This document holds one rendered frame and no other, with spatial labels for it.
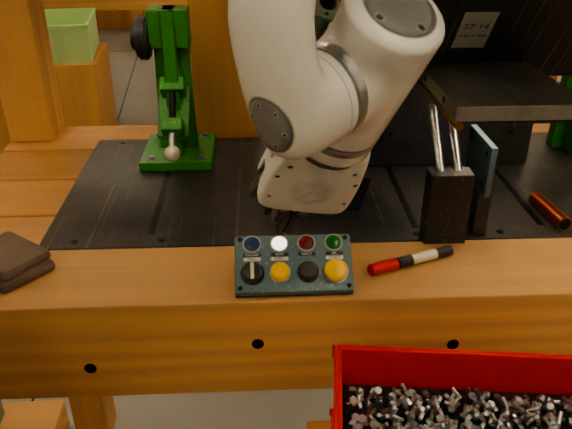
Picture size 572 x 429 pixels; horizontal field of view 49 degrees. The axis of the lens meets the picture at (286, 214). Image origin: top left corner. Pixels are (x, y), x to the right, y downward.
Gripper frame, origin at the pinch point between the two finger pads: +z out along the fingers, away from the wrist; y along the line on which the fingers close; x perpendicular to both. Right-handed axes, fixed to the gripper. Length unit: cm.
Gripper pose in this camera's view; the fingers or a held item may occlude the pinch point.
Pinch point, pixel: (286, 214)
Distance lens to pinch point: 73.4
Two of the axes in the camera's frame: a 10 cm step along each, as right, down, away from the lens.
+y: 9.6, 1.0, 2.6
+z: -2.7, 5.0, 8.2
